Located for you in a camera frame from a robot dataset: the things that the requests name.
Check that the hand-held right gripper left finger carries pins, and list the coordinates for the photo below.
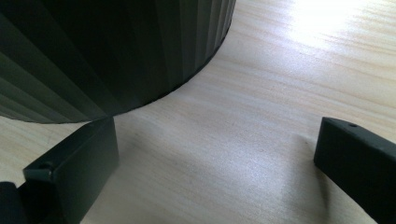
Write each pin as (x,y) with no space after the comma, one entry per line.
(74,174)

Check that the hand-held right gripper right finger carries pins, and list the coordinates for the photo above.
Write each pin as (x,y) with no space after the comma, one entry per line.
(361,161)

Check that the black ribbed trash bin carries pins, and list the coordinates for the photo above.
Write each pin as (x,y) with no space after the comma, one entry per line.
(93,62)

